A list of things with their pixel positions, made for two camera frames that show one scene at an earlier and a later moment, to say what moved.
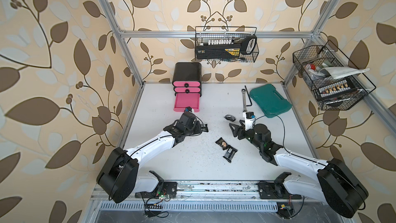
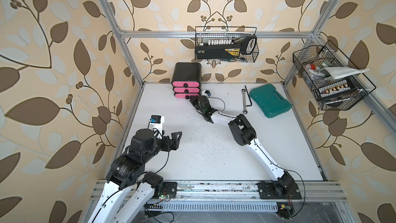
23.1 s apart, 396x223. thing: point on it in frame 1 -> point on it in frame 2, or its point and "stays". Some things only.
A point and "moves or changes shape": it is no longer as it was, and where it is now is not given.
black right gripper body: x=249 y=135 -> x=195 y=102
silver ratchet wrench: x=244 y=91 stays
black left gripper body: x=196 y=130 -> x=165 y=144
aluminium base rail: x=223 y=191 stays
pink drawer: x=187 y=90 stays
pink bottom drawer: x=184 y=100 moves or changes shape
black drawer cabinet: x=187 y=78 stays
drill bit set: x=341 y=87 stays
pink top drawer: x=186 y=83 stays
